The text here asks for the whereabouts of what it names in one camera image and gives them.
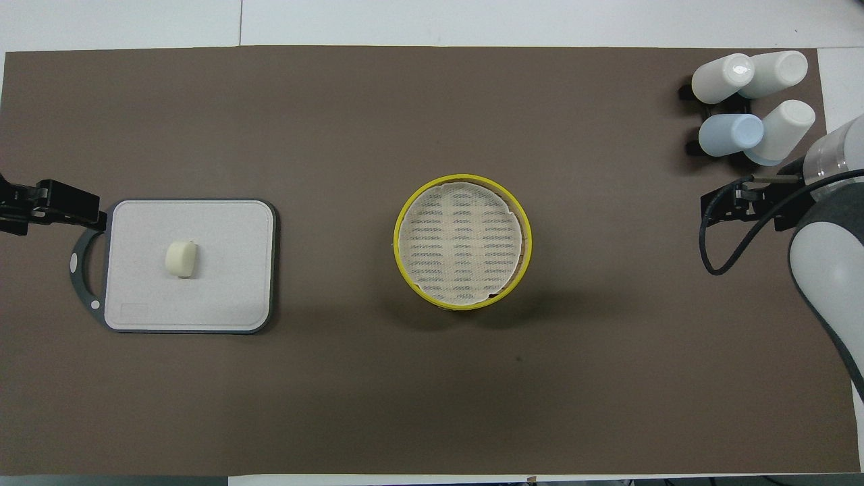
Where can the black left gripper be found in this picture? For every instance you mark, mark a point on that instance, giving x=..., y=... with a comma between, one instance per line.
x=23, y=197

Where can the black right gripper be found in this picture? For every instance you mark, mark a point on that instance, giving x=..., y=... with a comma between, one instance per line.
x=776, y=197

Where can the cream steamed bun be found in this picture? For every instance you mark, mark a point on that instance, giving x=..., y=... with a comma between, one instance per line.
x=181, y=258

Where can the yellow rimmed bamboo steamer lid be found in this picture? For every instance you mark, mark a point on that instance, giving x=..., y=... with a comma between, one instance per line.
x=459, y=243

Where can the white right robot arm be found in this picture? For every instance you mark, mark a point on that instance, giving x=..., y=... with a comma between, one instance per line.
x=827, y=270

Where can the light blue plastic cup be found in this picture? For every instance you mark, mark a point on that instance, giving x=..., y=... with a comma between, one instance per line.
x=729, y=135

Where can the off-white plastic cup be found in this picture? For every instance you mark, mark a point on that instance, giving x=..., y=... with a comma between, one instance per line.
x=783, y=131

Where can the cream plastic cup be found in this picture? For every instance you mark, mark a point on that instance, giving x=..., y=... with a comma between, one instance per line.
x=721, y=79

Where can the black cup rack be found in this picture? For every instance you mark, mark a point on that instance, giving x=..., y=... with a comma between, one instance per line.
x=690, y=90

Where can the white plastic cup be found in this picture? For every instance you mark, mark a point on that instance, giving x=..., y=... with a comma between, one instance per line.
x=776, y=73

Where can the brown table mat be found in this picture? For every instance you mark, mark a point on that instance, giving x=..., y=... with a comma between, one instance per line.
x=432, y=391

